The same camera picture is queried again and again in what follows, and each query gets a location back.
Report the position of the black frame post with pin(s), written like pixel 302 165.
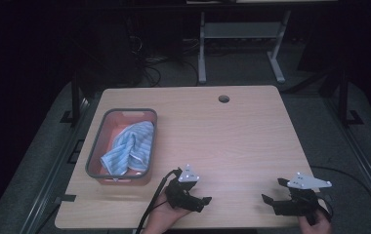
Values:
pixel 75 97
pixel 343 97

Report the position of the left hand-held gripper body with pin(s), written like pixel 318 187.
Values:
pixel 180 193

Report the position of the red basket with grey rim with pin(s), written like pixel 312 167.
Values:
pixel 112 130

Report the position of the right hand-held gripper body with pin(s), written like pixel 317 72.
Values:
pixel 304 201

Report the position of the blue striped cloth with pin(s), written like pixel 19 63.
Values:
pixel 131 148

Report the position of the person's right hand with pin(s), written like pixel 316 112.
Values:
pixel 317 227

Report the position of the white metal stand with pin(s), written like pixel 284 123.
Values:
pixel 242 31

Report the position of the person's left hand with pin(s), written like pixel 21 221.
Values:
pixel 162 217

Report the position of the aluminium rail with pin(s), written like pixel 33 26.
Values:
pixel 362 152
pixel 60 162

